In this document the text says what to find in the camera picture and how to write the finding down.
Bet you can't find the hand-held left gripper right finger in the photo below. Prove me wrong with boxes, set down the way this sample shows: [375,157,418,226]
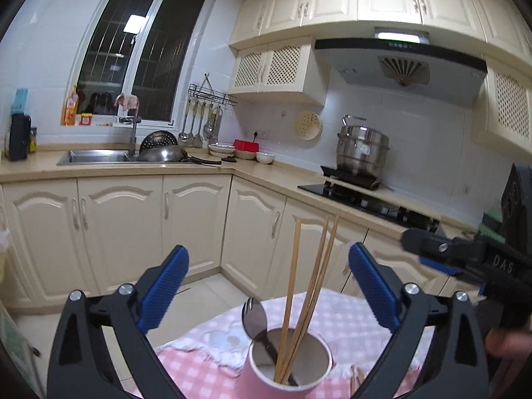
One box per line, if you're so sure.
[348,242,491,399]

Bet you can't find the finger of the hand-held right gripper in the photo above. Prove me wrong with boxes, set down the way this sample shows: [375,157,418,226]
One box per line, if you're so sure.
[401,228,485,277]

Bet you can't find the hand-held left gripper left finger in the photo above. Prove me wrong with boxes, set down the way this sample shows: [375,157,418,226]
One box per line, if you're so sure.
[47,244,190,399]

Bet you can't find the wooden chopstick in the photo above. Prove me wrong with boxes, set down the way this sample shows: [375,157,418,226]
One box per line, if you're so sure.
[279,218,302,381]
[283,217,330,383]
[287,215,340,384]
[350,365,365,396]

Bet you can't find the pink paper cup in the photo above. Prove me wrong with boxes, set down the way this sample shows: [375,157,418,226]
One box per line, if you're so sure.
[239,328,334,399]

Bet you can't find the person's right hand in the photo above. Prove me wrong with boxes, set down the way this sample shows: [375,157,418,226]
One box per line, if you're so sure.
[485,328,532,359]

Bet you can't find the pink checkered cloth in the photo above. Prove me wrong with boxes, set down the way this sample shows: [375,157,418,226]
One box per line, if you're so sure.
[125,289,442,399]

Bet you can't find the black glass gas stove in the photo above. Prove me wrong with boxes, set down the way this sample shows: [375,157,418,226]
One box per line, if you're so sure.
[298,183,441,232]

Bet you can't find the cream lower cabinets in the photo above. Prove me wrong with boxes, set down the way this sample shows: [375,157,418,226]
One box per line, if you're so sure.
[0,172,478,310]

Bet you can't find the black plastic spoon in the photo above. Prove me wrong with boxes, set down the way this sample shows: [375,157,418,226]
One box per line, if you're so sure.
[242,298,301,386]

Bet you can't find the black induction cooker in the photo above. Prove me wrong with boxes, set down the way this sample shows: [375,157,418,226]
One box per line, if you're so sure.
[320,165,384,191]

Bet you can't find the steel steamer pot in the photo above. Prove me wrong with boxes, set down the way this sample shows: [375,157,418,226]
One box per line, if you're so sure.
[336,115,392,178]

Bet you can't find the steel wok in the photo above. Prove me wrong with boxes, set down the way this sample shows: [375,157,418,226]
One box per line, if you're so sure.
[137,145,223,165]

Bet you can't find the steel sink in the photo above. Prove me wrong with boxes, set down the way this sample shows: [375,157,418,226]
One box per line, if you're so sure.
[57,149,140,166]

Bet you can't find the steel colander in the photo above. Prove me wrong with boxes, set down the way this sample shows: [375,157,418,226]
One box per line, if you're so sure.
[139,130,181,152]

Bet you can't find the steel spatula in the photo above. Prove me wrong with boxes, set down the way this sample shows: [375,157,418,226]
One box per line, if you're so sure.
[193,103,207,149]

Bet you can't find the cream lattice door cabinet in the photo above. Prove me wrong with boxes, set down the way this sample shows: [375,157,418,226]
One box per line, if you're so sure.
[227,37,332,107]
[469,55,532,159]

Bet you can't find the steel faucet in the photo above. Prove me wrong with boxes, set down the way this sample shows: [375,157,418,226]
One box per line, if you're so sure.
[118,114,143,157]

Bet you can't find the steel skimmer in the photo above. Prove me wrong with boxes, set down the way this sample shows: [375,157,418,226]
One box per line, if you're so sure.
[203,106,223,144]

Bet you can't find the round bamboo steamer mat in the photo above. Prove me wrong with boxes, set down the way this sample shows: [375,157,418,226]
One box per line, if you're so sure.
[295,110,323,139]

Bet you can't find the range hood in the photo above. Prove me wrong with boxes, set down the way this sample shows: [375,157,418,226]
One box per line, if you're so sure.
[314,27,488,107]

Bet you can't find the pink rag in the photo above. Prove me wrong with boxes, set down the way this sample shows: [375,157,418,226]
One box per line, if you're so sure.
[115,93,140,111]

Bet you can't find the orange bottle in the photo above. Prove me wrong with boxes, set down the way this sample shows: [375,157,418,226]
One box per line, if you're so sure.
[62,85,80,126]

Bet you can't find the black kettle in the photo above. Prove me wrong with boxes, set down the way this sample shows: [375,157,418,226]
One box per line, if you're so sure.
[8,113,32,162]

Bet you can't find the kitchen window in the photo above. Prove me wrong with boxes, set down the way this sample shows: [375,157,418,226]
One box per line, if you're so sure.
[76,0,211,124]

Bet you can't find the wire utensil rack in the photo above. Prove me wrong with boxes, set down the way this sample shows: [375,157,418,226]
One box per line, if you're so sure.
[188,74,239,107]

